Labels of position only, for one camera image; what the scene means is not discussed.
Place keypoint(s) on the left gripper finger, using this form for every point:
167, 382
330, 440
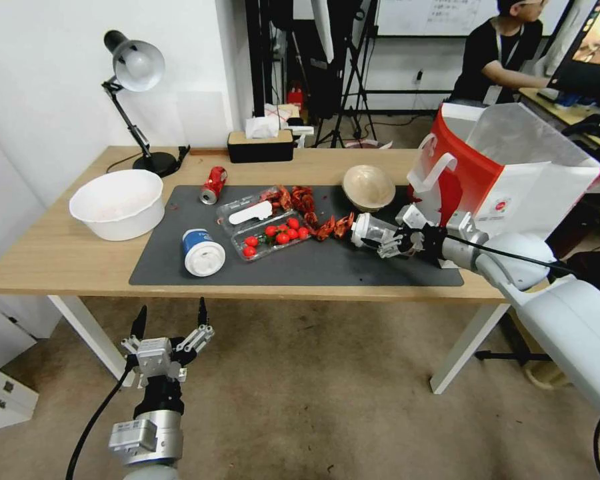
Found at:
141, 325
203, 331

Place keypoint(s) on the person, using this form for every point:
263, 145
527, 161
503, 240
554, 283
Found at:
485, 60

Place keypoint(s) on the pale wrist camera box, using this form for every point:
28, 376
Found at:
155, 357

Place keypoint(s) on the whiteboard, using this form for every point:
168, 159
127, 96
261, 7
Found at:
430, 17

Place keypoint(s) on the white oblong label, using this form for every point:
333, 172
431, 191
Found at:
250, 213

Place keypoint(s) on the red soda can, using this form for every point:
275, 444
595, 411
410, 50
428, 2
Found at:
215, 184

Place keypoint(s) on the clear plastic cup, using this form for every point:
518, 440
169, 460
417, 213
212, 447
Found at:
372, 227

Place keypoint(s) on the black tissue box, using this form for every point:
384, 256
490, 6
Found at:
260, 147

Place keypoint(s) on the black floor stand base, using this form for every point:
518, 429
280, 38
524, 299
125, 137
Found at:
512, 356

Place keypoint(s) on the white drawer cabinet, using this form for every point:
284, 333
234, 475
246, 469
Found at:
5, 395

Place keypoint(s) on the clear disposable takeout box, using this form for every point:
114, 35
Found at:
265, 245

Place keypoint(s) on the wooden office desk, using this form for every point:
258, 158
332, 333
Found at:
575, 122

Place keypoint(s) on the black tripod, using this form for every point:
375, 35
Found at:
352, 75

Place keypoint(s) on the beige paper bowl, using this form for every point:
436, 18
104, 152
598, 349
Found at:
367, 187

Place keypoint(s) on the large white bowl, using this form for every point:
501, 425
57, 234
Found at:
117, 202

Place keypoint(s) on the red crayfish shell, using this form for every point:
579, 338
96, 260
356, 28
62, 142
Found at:
281, 197
304, 192
342, 224
310, 210
325, 230

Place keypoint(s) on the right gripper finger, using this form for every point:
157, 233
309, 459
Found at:
411, 216
397, 246

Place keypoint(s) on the black desk lamp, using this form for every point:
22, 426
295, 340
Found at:
136, 65

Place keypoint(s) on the dark grey table mat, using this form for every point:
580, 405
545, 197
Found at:
305, 265

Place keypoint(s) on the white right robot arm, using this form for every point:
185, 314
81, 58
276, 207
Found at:
570, 310

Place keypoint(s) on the wooden table with white legs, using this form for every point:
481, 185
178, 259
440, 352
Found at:
40, 260

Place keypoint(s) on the red white delivery bag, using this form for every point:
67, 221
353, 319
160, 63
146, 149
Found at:
525, 190

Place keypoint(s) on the blue white lidded cup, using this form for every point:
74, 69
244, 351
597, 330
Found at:
202, 252

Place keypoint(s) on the computer monitor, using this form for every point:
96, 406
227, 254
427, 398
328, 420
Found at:
592, 45

